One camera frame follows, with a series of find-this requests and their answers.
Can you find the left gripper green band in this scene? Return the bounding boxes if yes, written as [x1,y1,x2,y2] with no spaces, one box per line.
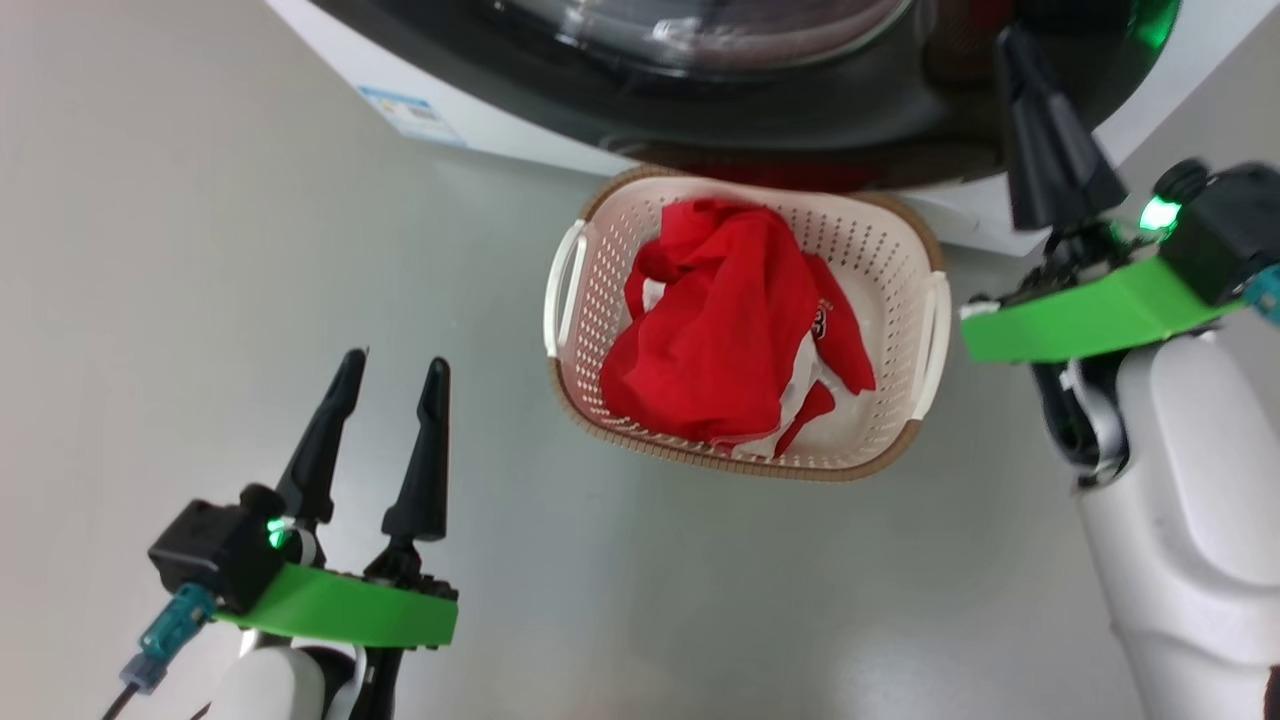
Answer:
[214,347,460,650]

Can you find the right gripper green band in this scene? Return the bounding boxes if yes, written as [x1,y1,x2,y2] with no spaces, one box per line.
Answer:
[959,24,1248,364]

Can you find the dark round washing machine door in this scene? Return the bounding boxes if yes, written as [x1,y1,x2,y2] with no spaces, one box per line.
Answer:
[308,0,1183,193]

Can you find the red garment with printed logo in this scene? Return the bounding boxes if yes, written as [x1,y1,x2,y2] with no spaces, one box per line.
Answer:
[770,254,879,460]

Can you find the red shirt white trim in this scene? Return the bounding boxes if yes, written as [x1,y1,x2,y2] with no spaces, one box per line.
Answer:
[598,198,833,447]

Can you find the white washing machine body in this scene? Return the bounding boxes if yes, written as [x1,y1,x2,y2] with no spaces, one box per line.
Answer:
[265,0,1280,258]

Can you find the cream perforated laundry basket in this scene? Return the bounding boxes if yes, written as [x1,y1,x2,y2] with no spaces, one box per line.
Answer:
[543,165,954,484]

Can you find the blue energy label sticker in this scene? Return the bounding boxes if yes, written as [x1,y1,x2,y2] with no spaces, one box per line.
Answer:
[357,85,469,149]

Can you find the teal right camera connector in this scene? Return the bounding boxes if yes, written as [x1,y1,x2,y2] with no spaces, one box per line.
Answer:
[1243,264,1280,327]

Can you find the teal camera connector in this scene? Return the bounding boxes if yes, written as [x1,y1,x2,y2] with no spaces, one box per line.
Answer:
[1243,264,1280,327]
[119,584,217,697]

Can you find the teal left camera connector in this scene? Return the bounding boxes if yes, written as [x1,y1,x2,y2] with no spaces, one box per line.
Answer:
[119,584,217,697]

